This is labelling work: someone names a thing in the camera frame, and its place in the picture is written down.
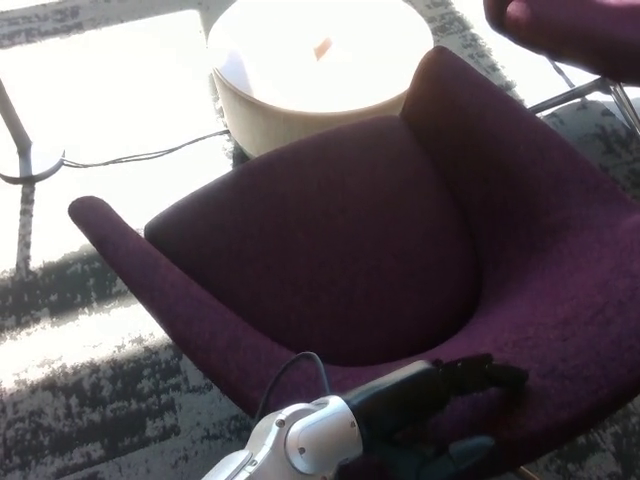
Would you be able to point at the round white side table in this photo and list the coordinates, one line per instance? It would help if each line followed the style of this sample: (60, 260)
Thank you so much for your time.
(280, 60)

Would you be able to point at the purple armchair seat cushion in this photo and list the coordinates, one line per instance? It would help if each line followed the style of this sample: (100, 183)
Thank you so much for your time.
(310, 240)

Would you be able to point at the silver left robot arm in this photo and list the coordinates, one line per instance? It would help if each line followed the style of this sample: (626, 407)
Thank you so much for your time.
(310, 435)

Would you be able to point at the grey floor lamp base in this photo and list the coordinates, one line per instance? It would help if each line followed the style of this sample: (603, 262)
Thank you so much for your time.
(22, 150)

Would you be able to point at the purple upholstered chair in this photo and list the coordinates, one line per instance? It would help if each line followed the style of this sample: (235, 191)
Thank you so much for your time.
(575, 30)

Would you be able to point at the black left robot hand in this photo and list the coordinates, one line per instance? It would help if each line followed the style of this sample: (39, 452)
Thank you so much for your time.
(395, 405)

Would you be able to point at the small orange item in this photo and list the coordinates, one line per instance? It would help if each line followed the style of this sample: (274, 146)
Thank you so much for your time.
(323, 49)

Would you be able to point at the purple fabric armchair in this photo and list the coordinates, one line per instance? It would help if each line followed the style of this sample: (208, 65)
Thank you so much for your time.
(550, 250)

